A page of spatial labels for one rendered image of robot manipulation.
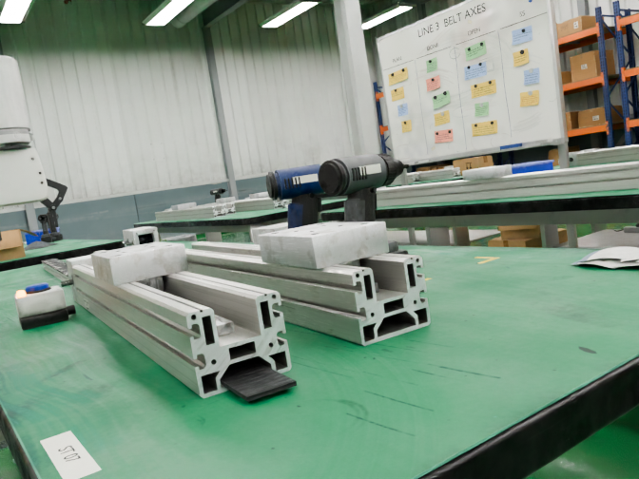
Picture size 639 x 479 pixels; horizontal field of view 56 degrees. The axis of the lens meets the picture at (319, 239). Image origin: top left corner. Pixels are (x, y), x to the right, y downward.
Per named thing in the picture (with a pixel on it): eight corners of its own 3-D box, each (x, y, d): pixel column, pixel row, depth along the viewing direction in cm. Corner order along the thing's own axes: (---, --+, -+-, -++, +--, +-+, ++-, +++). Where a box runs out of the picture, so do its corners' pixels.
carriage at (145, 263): (98, 294, 98) (89, 253, 98) (164, 279, 104) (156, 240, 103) (117, 305, 85) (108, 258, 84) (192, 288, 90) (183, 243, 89)
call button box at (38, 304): (19, 324, 114) (12, 292, 114) (73, 312, 119) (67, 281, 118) (22, 331, 107) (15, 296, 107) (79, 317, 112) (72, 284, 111)
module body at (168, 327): (79, 305, 127) (71, 266, 126) (126, 294, 132) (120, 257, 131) (201, 399, 58) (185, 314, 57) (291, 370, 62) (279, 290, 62)
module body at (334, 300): (166, 285, 136) (160, 249, 135) (208, 276, 141) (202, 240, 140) (362, 346, 67) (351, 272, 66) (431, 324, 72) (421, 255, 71)
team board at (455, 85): (390, 291, 470) (355, 38, 449) (435, 277, 497) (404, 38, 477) (561, 310, 345) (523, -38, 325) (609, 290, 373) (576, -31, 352)
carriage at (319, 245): (264, 280, 86) (257, 235, 85) (329, 265, 91) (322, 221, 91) (319, 292, 72) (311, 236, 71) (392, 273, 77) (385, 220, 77)
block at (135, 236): (125, 256, 232) (121, 231, 231) (155, 250, 237) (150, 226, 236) (130, 257, 223) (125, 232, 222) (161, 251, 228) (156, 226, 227)
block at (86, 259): (62, 302, 134) (53, 261, 133) (118, 290, 140) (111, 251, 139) (67, 307, 126) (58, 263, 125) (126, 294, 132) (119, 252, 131)
